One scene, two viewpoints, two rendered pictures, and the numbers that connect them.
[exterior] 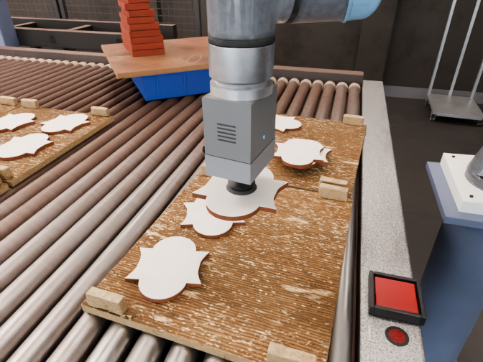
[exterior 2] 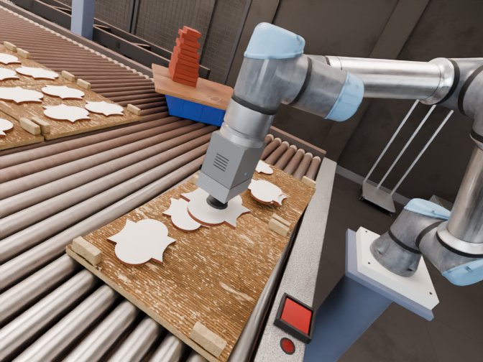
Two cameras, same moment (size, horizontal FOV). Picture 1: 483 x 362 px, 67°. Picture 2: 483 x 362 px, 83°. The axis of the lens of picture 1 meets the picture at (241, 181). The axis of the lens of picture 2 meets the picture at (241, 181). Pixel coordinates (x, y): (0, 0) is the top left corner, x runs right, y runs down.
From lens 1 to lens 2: 2 cm
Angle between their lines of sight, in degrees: 6
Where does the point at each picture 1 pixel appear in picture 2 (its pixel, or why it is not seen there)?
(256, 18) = (269, 95)
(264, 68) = (262, 128)
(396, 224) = (313, 265)
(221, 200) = (199, 207)
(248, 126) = (237, 163)
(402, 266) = (307, 296)
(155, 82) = (181, 105)
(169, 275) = (141, 247)
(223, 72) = (234, 121)
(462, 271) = (346, 313)
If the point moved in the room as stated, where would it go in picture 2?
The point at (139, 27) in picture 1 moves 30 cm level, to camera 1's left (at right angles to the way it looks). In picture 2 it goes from (185, 62) to (126, 39)
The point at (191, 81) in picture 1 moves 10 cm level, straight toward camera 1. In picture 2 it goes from (207, 113) to (205, 119)
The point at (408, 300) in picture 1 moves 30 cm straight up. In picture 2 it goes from (303, 322) to (390, 207)
